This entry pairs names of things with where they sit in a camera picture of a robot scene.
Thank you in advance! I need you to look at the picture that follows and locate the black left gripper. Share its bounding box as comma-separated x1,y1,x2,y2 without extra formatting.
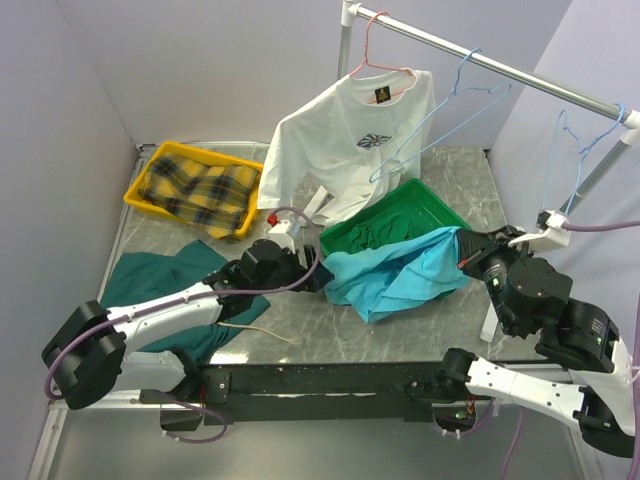
252,243,334,297

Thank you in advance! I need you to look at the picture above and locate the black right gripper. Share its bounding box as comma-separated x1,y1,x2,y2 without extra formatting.
452,221,532,331

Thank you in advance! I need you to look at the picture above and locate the light blue t shirt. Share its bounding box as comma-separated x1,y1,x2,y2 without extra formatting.
323,227,470,324

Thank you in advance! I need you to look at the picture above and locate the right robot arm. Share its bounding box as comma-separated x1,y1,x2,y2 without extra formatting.
436,225,639,458

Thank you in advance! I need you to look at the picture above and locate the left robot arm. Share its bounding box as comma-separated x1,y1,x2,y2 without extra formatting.
41,239,334,410

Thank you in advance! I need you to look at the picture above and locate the white t shirt on hanger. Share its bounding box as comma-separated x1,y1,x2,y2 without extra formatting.
257,70,436,227

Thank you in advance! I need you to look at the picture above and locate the green cloth in bin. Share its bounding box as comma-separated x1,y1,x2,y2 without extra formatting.
346,212,421,254

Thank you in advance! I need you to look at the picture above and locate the white rack base foot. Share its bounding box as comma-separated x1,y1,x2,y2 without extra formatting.
480,301,501,343

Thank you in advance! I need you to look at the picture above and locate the white rack foot left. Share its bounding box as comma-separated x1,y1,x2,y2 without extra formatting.
303,186,329,219

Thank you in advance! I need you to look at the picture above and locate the green plastic bin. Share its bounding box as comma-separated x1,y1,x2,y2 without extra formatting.
318,177,473,301

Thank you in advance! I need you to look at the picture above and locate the yellow plaid cloth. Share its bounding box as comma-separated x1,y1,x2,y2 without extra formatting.
138,154,259,238

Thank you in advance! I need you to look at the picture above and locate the dark teal garment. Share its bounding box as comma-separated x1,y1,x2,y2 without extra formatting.
99,240,240,364

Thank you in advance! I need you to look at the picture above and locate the metal clothes rack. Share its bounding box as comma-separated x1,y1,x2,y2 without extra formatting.
338,1,639,214

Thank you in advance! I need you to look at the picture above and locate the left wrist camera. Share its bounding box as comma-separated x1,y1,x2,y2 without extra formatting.
265,213,300,253

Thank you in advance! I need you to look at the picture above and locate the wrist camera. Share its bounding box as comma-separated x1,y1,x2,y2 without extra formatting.
508,210,571,254
265,213,300,253

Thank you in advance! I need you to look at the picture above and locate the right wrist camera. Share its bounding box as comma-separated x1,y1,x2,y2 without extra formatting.
508,210,571,254

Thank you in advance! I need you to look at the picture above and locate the beige drawstring cord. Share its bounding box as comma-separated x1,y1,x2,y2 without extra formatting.
217,321,303,346

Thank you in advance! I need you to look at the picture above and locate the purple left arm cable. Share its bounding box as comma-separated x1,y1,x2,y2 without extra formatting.
43,205,321,401

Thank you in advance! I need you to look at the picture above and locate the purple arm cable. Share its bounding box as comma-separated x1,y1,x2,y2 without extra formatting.
499,217,640,480
43,205,321,401

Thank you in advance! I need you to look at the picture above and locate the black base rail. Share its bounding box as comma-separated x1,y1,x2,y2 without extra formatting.
139,360,481,436

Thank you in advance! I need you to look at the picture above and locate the blue wire hanger right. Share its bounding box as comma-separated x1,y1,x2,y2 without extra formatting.
541,102,627,216

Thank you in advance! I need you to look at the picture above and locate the blue wire hanger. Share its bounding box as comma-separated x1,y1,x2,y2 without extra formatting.
541,102,627,216
368,46,513,184

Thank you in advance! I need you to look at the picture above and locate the blue wire hanger middle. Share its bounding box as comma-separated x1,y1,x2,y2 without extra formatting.
368,46,513,184

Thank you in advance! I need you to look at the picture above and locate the pink wire hanger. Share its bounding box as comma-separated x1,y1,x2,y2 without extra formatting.
345,11,418,106

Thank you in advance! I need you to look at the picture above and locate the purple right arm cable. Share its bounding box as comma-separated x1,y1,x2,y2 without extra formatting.
499,217,640,480

